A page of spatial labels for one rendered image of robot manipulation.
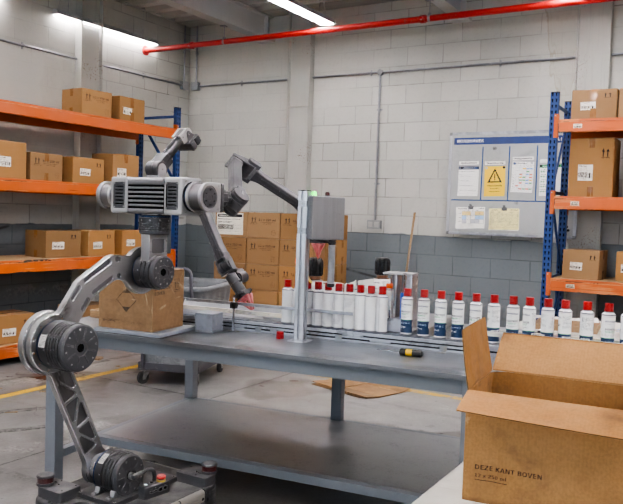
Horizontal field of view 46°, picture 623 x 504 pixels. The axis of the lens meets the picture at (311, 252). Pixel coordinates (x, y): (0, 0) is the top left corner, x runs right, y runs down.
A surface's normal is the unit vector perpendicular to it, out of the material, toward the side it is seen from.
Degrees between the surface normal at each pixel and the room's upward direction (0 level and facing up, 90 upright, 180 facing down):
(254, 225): 90
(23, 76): 90
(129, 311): 90
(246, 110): 90
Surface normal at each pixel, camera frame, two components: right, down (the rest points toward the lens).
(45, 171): 0.86, 0.07
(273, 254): -0.43, 0.04
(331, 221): 0.52, 0.06
